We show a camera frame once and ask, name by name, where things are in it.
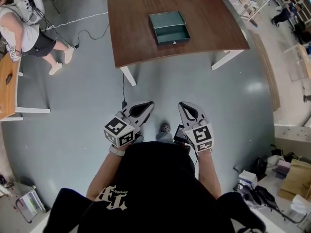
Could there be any black bag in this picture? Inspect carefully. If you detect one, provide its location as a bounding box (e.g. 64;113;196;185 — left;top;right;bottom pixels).
252;155;268;181
242;185;279;212

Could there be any person's grey shoe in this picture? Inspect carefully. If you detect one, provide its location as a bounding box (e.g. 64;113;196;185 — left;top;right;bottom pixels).
159;122;172;134

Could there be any green box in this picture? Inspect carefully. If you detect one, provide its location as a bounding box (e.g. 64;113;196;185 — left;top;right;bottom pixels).
148;10;187;33

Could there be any black phone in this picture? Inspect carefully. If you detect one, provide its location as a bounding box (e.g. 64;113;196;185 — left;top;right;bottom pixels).
173;124;187;144

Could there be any green drawer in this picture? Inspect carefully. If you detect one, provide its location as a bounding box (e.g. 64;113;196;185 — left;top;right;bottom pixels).
153;24;191;46

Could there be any white cardboard box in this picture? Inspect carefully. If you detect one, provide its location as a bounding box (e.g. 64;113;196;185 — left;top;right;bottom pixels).
239;170;258;188

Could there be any person's right forearm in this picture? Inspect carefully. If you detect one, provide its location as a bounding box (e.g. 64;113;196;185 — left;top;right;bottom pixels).
198;149;222;200

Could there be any person's left forearm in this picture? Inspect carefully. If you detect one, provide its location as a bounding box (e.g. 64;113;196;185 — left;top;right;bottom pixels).
86;151;126;201

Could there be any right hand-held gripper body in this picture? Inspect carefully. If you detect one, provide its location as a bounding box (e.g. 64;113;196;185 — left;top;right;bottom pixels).
184;120;214;152

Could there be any pink box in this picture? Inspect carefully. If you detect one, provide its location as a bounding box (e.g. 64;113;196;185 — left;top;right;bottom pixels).
276;159;292;179

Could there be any person's black shirt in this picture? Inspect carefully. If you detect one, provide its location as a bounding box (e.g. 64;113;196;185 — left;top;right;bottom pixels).
48;141;265;233

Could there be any black floor cable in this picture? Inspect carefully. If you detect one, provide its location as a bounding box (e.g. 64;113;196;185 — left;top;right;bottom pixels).
121;73;128;109
55;24;110;50

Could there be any light wooden desk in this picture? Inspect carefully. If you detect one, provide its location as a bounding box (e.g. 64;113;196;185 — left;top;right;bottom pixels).
0;54;51;121

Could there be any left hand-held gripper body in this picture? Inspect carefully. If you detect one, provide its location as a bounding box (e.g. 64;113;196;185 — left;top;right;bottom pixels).
104;110;142;148

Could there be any white floor cable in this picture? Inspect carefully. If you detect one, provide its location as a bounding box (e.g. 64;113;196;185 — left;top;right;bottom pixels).
46;11;109;29

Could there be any clear plastic bin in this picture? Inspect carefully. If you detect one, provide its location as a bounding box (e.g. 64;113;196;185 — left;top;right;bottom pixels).
15;183;47;224

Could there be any brown cardboard box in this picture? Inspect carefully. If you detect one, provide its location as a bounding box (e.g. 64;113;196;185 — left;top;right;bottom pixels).
278;158;311;201

